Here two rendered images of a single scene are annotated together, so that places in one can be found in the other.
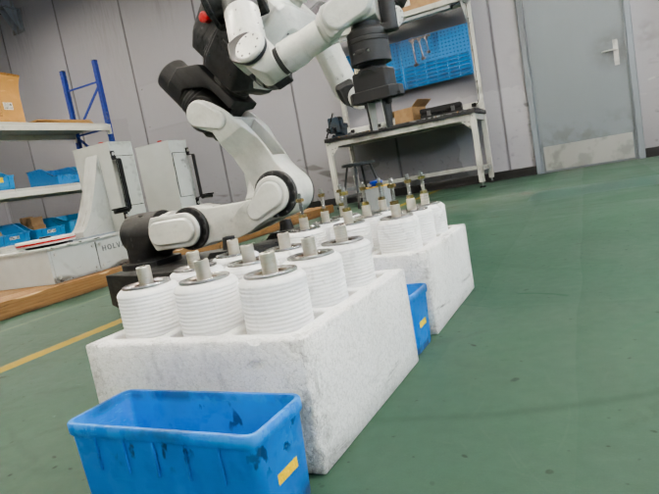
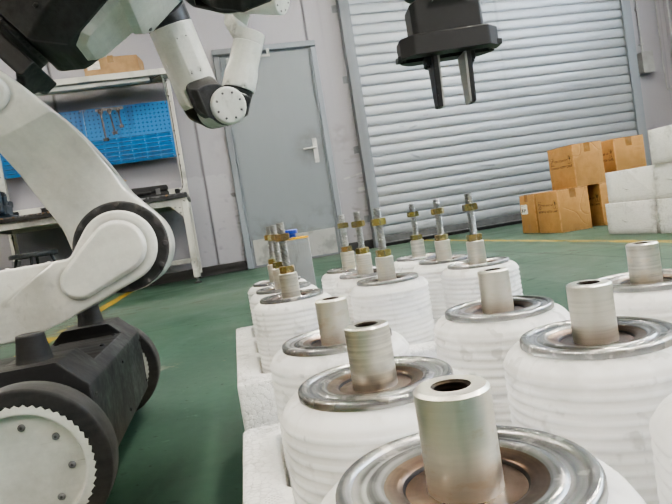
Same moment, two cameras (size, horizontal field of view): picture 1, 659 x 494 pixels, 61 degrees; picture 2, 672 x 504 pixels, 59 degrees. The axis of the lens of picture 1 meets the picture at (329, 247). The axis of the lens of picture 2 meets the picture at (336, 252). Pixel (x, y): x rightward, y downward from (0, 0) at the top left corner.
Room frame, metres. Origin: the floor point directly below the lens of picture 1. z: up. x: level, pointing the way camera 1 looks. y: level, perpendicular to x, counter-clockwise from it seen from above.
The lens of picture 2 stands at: (0.76, 0.42, 0.33)
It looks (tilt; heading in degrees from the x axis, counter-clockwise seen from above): 3 degrees down; 323
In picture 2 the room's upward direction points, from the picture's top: 9 degrees counter-clockwise
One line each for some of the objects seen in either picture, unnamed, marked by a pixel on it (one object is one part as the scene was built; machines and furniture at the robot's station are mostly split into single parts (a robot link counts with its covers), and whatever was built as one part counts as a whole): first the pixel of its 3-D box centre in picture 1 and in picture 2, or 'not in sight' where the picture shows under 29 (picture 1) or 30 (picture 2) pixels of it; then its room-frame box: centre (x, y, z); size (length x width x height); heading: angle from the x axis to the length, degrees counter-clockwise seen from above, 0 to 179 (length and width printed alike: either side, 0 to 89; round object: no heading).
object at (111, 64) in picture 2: (423, 2); (115, 69); (6.03, -1.41, 1.96); 0.46 x 0.28 x 0.16; 60
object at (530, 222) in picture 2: not in sight; (545, 211); (3.47, -3.66, 0.15); 0.30 x 0.24 x 0.30; 63
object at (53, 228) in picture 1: (34, 229); not in sight; (5.97, 3.05, 0.36); 0.50 x 0.38 x 0.21; 65
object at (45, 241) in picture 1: (45, 241); not in sight; (3.07, 1.52, 0.29); 0.30 x 0.30 x 0.06
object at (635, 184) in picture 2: not in sight; (659, 180); (2.32, -3.07, 0.27); 0.39 x 0.39 x 0.18; 66
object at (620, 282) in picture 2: (342, 241); (646, 281); (0.97, -0.02, 0.25); 0.08 x 0.08 x 0.01
